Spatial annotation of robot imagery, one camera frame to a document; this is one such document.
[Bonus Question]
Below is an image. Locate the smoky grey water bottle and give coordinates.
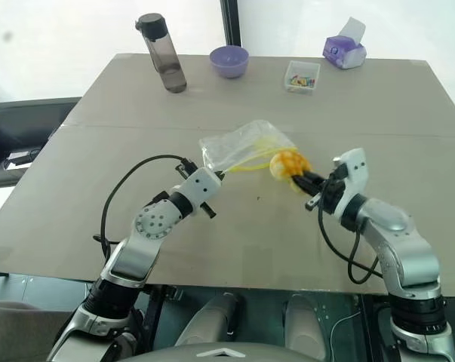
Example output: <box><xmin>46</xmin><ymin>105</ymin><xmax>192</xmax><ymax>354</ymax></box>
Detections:
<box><xmin>134</xmin><ymin>13</ymin><xmax>188</xmax><ymax>94</ymax></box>

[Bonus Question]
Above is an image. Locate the black side desk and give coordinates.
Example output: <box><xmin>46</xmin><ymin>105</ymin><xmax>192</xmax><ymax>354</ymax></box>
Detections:
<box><xmin>0</xmin><ymin>96</ymin><xmax>83</xmax><ymax>190</ymax></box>

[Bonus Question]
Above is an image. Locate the purple tissue pack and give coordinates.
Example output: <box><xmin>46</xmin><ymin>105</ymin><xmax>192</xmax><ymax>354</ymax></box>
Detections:
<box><xmin>321</xmin><ymin>16</ymin><xmax>367</xmax><ymax>70</ymax></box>

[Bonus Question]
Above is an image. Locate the grey robot torso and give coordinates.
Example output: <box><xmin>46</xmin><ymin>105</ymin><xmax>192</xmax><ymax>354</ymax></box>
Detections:
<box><xmin>115</xmin><ymin>341</ymin><xmax>321</xmax><ymax>362</ymax></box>

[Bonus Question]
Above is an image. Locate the thin white floor cable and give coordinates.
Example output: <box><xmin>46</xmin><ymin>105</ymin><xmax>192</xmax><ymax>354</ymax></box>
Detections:
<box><xmin>324</xmin><ymin>311</ymin><xmax>361</xmax><ymax>342</ymax></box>

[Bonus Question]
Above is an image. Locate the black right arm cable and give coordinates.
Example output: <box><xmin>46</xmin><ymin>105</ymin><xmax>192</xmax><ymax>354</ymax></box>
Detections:
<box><xmin>316</xmin><ymin>184</ymin><xmax>384</xmax><ymax>284</ymax></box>

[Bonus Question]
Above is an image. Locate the grey left robot leg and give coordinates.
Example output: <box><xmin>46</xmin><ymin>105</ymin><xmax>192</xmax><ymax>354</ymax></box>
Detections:
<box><xmin>173</xmin><ymin>291</ymin><xmax>244</xmax><ymax>348</ymax></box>

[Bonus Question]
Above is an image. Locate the purple plastic bowl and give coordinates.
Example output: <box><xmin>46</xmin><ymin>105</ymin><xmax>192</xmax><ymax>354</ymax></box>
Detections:
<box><xmin>208</xmin><ymin>44</ymin><xmax>250</xmax><ymax>80</ymax></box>

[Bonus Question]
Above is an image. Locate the grey chair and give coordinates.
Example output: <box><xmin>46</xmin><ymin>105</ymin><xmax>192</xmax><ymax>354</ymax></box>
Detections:
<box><xmin>0</xmin><ymin>299</ymin><xmax>75</xmax><ymax>362</ymax></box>

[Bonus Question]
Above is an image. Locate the clear plastic zip bag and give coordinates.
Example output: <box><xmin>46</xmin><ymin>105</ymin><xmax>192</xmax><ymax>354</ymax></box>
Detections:
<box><xmin>198</xmin><ymin>119</ymin><xmax>300</xmax><ymax>176</ymax></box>

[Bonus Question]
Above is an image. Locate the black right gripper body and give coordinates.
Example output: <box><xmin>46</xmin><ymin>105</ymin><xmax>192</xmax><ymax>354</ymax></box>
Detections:
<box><xmin>304</xmin><ymin>157</ymin><xmax>351</xmax><ymax>216</ymax></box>

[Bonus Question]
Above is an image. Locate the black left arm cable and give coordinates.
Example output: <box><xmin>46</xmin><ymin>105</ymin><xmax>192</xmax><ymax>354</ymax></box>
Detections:
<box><xmin>92</xmin><ymin>154</ymin><xmax>189</xmax><ymax>261</ymax></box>

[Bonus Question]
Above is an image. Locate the grey robot leg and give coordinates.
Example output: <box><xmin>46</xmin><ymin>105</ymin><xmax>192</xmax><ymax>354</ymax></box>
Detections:
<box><xmin>173</xmin><ymin>291</ymin><xmax>244</xmax><ymax>348</ymax></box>
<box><xmin>282</xmin><ymin>293</ymin><xmax>327</xmax><ymax>360</ymax></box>

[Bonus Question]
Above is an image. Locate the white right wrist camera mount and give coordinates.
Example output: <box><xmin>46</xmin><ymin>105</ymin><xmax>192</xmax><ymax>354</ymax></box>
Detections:
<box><xmin>331</xmin><ymin>147</ymin><xmax>372</xmax><ymax>219</ymax></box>

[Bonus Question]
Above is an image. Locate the orange snack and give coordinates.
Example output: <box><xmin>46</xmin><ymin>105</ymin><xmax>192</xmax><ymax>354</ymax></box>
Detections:
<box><xmin>269</xmin><ymin>149</ymin><xmax>312</xmax><ymax>195</ymax></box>

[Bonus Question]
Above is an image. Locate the clear box of colourful clips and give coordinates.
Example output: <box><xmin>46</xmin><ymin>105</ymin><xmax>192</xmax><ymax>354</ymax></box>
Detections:
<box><xmin>284</xmin><ymin>60</ymin><xmax>322</xmax><ymax>96</ymax></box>

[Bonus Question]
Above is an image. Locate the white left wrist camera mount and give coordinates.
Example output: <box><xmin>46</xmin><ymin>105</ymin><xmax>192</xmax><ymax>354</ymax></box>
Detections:
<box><xmin>179</xmin><ymin>167</ymin><xmax>222</xmax><ymax>213</ymax></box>

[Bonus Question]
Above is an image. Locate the dark window pillar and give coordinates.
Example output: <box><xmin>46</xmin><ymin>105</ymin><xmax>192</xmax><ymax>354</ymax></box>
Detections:
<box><xmin>219</xmin><ymin>0</ymin><xmax>244</xmax><ymax>49</ymax></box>

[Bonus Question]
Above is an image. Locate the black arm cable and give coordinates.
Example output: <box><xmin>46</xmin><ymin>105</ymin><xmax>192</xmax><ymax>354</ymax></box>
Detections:
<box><xmin>92</xmin><ymin>154</ymin><xmax>189</xmax><ymax>261</ymax></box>
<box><xmin>316</xmin><ymin>184</ymin><xmax>384</xmax><ymax>284</ymax></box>

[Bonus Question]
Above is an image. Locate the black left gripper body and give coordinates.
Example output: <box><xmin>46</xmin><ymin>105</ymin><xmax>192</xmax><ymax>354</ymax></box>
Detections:
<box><xmin>175</xmin><ymin>158</ymin><xmax>225</xmax><ymax>219</ymax></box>

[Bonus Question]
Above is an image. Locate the grey right robot leg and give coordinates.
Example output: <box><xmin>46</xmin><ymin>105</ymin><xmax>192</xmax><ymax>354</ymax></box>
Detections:
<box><xmin>282</xmin><ymin>293</ymin><xmax>327</xmax><ymax>360</ymax></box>

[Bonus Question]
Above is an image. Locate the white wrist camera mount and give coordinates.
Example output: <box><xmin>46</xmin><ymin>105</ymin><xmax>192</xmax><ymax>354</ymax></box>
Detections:
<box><xmin>179</xmin><ymin>167</ymin><xmax>222</xmax><ymax>213</ymax></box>
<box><xmin>331</xmin><ymin>147</ymin><xmax>372</xmax><ymax>219</ymax></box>

